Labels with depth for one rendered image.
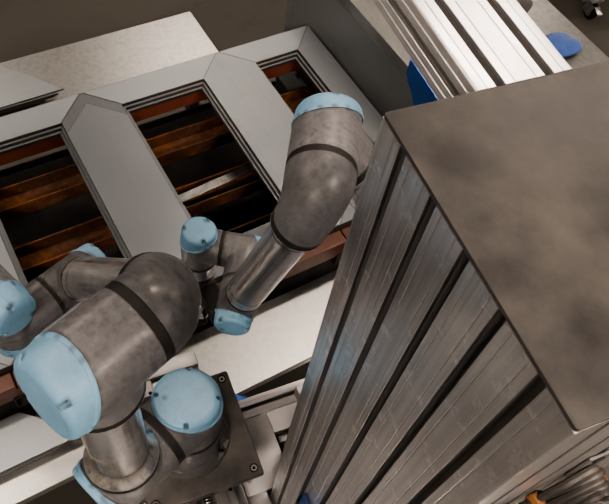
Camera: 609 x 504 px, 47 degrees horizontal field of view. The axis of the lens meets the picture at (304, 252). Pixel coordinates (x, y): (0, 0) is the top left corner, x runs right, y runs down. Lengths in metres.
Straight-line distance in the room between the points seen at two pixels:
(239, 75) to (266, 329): 0.81
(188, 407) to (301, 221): 0.36
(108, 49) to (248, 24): 1.41
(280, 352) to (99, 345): 1.13
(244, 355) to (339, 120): 0.91
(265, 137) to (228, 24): 1.74
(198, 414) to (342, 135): 0.51
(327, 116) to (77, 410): 0.60
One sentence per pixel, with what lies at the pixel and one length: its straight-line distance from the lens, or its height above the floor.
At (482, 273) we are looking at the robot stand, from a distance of 0.44.
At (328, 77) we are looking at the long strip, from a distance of 2.27.
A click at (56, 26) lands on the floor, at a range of 3.77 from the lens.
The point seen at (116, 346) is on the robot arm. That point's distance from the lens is 0.79.
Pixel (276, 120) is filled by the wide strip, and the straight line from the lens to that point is 2.12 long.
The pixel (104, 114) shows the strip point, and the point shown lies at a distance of 2.13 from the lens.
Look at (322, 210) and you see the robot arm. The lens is 1.06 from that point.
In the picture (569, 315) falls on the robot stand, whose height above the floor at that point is 2.03.
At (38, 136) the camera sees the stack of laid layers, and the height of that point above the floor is 0.83.
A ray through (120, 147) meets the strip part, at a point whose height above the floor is 0.85.
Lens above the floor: 2.38
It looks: 57 degrees down
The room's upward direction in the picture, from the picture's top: 12 degrees clockwise
